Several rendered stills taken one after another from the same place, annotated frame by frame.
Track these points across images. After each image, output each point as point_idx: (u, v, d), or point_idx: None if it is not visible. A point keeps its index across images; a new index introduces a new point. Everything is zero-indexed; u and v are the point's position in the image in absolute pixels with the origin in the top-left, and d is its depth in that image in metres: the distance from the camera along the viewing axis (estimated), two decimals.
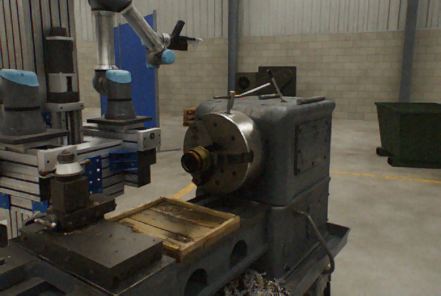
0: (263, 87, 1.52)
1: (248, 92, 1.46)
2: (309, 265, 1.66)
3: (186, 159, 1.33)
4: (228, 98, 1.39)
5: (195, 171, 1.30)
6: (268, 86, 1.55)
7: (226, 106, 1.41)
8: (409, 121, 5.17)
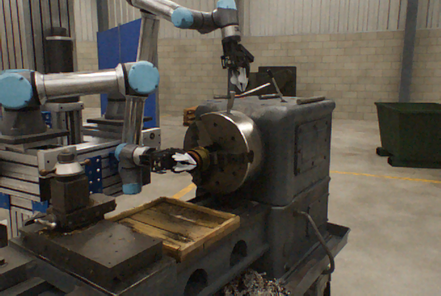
0: (263, 87, 1.52)
1: (248, 92, 1.46)
2: (309, 265, 1.66)
3: None
4: (228, 98, 1.39)
5: (195, 171, 1.30)
6: (268, 86, 1.55)
7: (226, 106, 1.41)
8: (409, 121, 5.17)
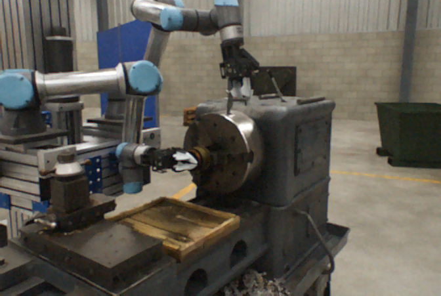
0: (241, 99, 1.20)
1: (235, 98, 1.30)
2: (309, 265, 1.66)
3: None
4: None
5: (195, 169, 1.30)
6: (245, 100, 1.17)
7: (231, 106, 1.41)
8: (409, 121, 5.17)
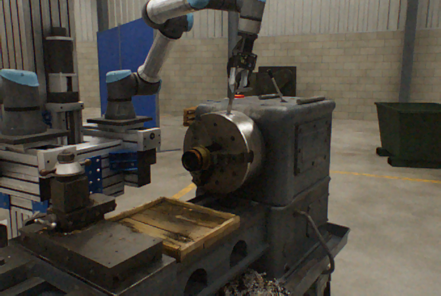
0: (245, 89, 1.19)
1: (237, 88, 1.29)
2: (309, 265, 1.66)
3: (186, 158, 1.33)
4: None
5: (195, 169, 1.30)
6: (248, 90, 1.16)
7: (233, 98, 1.40)
8: (409, 121, 5.17)
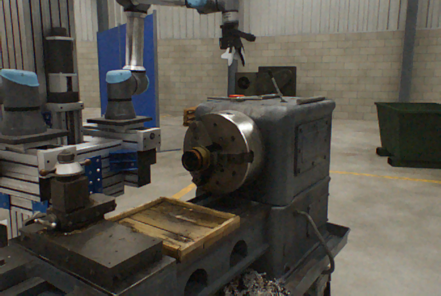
0: (213, 99, 1.84)
1: (227, 99, 1.77)
2: (309, 265, 1.66)
3: (186, 158, 1.33)
4: (243, 98, 1.69)
5: (195, 169, 1.30)
6: (208, 98, 1.86)
7: (239, 97, 1.66)
8: (409, 121, 5.17)
